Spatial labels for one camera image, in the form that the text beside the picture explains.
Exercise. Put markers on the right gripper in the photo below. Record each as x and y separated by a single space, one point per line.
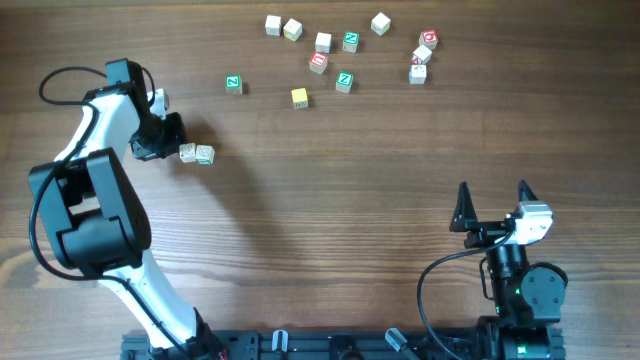
465 219

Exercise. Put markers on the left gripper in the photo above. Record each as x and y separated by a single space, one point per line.
174 122

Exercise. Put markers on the white block dotted face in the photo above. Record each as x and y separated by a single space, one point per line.
187 152

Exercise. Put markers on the white block green side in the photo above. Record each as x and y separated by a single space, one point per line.
205 154

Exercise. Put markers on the green N block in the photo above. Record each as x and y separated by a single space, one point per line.
350 42

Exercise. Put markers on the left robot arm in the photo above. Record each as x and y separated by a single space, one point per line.
88 224

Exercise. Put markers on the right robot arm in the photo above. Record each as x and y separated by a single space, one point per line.
528 297

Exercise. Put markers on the green Z block left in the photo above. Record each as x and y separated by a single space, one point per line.
234 84

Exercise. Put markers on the green z block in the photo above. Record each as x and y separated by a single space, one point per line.
344 82
234 84

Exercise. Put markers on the white picture block right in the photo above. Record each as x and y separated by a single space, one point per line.
417 74

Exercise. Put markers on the plain wooden block far left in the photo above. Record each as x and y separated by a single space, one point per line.
273 25

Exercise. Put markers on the white block red side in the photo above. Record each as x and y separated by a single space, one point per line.
421 55

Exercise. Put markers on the yellow edged wooden block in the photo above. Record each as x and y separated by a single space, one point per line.
292 30

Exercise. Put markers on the red U block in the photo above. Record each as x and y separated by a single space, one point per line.
318 62

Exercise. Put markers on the red letter block right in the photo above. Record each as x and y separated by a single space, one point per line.
429 39

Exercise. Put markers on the plain wooden block blue side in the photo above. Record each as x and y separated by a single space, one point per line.
323 42

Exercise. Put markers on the green Z block centre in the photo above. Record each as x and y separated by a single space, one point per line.
344 82

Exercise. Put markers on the plain wooden block top right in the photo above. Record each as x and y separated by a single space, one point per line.
380 24

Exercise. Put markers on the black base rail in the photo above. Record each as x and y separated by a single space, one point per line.
345 345

